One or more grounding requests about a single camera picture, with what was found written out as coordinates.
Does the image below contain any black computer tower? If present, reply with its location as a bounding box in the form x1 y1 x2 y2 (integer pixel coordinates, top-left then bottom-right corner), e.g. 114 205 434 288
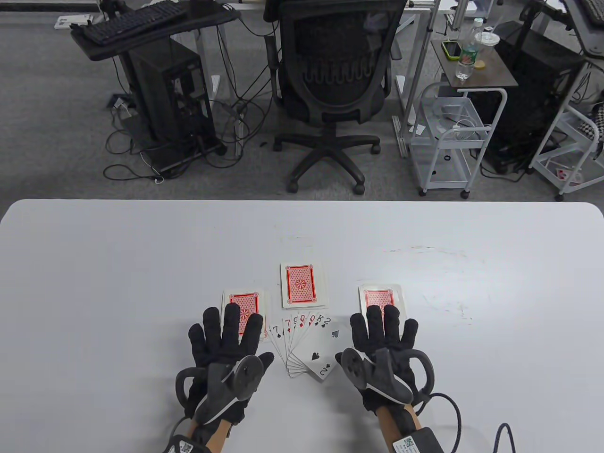
472 21 590 175
124 37 226 173

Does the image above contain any thick black cable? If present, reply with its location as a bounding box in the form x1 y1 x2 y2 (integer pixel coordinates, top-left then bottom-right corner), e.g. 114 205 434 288
415 393 516 453

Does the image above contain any black strapped wrist sensor box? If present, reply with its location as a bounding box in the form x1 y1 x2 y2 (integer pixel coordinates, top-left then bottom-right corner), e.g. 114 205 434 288
163 434 213 453
393 427 445 453

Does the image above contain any person's left forearm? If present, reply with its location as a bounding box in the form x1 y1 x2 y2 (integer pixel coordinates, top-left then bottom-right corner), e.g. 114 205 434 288
186 420 234 453

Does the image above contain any white desk leg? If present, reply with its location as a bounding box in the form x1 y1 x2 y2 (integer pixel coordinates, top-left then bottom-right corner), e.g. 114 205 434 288
393 0 442 159
194 26 222 102

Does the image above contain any black keyboard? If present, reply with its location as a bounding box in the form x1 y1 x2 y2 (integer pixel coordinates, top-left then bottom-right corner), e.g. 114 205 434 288
578 0 604 26
77 0 189 45

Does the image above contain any white charger cable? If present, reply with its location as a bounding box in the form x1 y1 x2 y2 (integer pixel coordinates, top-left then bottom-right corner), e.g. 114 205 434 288
436 105 489 141

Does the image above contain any black white checkered cloth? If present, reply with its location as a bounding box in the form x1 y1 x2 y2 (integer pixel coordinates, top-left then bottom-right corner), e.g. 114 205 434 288
578 101 604 142

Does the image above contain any brown side table white frame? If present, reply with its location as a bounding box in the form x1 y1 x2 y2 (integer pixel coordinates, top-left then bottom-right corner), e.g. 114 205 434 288
431 34 519 177

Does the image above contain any person's right hand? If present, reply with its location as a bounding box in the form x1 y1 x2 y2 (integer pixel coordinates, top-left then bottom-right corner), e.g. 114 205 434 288
349 304 419 416

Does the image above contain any clear plastic cup with lid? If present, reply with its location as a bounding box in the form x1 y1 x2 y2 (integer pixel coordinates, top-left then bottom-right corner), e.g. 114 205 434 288
473 28 502 57

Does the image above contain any clear bottle green label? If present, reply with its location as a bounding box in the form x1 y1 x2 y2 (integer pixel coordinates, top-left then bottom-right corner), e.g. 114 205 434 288
454 18 486 81

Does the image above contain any black hanging power brick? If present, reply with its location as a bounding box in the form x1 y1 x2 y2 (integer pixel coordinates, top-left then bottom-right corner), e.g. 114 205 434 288
264 34 280 102

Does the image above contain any black mesh office chair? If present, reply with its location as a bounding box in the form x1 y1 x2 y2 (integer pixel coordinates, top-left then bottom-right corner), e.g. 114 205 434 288
263 0 410 195

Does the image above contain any person's left hand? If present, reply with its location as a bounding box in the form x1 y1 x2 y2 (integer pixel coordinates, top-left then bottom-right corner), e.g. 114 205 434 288
185 303 275 428

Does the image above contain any red and white card packet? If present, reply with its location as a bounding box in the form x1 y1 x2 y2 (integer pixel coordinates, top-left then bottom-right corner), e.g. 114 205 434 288
553 166 585 187

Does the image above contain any white rolling wire cart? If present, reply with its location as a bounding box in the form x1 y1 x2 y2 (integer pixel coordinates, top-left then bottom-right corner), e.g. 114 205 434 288
528 61 604 201
408 83 496 199

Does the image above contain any white and black VR controller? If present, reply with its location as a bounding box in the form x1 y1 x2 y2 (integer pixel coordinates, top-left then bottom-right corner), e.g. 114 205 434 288
336 347 436 405
176 355 265 425

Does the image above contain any dealt red-backed cards pile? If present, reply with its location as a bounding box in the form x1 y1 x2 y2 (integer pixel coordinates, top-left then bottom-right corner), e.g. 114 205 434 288
281 263 328 310
268 311 341 383
220 289 268 341
359 284 405 326

